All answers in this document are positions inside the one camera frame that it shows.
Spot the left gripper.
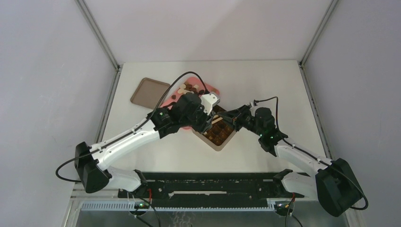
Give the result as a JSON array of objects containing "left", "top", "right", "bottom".
[{"left": 180, "top": 101, "right": 215, "bottom": 133}]

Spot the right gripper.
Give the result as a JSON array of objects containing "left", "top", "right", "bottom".
[{"left": 217, "top": 105, "right": 263, "bottom": 137}]

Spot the gold chocolate box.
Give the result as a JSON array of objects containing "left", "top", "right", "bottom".
[{"left": 192, "top": 105, "right": 236, "bottom": 151}]

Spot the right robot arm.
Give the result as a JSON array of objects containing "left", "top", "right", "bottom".
[{"left": 218, "top": 105, "right": 367, "bottom": 217}]

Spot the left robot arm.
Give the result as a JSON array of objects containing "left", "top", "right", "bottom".
[{"left": 74, "top": 92, "right": 220, "bottom": 197}]

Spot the pink plastic tray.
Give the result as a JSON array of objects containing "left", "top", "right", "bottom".
[{"left": 155, "top": 87, "right": 219, "bottom": 134}]

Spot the brown box lid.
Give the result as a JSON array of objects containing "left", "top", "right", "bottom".
[{"left": 130, "top": 78, "right": 170, "bottom": 109}]

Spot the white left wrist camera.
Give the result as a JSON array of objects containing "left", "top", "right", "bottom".
[{"left": 200, "top": 92, "right": 220, "bottom": 115}]

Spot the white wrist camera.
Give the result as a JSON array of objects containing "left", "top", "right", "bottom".
[
  {"left": 200, "top": 92, "right": 220, "bottom": 115},
  {"left": 249, "top": 100, "right": 259, "bottom": 110}
]

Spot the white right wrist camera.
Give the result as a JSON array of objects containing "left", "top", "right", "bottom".
[{"left": 249, "top": 100, "right": 259, "bottom": 110}]

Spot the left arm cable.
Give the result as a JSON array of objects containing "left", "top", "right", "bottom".
[{"left": 55, "top": 71, "right": 209, "bottom": 183}]

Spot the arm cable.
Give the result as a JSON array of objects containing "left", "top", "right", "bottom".
[
  {"left": 253, "top": 96, "right": 369, "bottom": 211},
  {"left": 55, "top": 71, "right": 209, "bottom": 183}
]

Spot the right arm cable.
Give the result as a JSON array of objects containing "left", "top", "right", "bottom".
[{"left": 253, "top": 96, "right": 369, "bottom": 211}]

